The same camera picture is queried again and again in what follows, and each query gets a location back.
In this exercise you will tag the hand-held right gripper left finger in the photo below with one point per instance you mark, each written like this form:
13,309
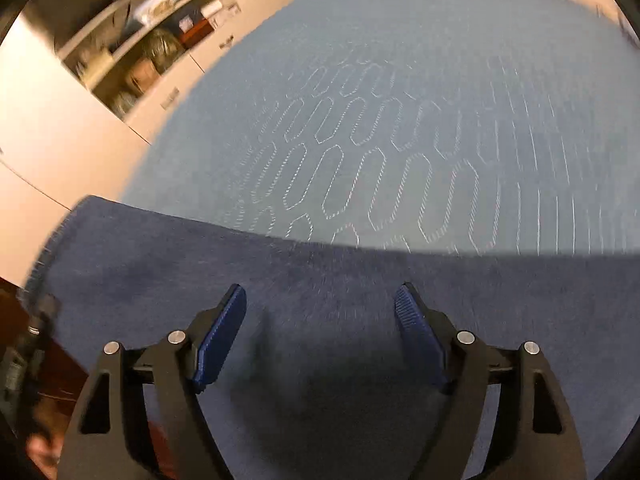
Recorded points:
220,335

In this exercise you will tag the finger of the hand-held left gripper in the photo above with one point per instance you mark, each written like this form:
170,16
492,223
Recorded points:
42,315

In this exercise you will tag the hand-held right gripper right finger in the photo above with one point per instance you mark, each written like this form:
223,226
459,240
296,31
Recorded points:
420,335

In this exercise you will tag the blue denim pants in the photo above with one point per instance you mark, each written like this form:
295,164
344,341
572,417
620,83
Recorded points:
325,300

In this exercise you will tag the person's left hand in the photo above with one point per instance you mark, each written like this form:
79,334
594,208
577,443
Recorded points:
45,455

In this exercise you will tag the white built-in cabinet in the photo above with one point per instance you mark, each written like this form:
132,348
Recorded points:
30,110

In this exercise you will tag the beige bag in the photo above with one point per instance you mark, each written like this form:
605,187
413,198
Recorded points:
142,75

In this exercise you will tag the blue quilted bed cover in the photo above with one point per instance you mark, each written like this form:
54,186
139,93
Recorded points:
400,60

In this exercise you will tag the clear plastic bag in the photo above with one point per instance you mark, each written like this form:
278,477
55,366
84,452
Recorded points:
162,50

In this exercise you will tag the brown wooden box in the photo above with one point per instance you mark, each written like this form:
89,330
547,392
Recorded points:
197,32

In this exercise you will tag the dark blue box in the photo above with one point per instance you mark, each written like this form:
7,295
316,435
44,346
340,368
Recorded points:
187,24

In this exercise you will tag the white box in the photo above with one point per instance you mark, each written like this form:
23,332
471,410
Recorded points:
212,8

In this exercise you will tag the stack of white papers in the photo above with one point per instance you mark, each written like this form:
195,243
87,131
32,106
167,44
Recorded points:
162,0

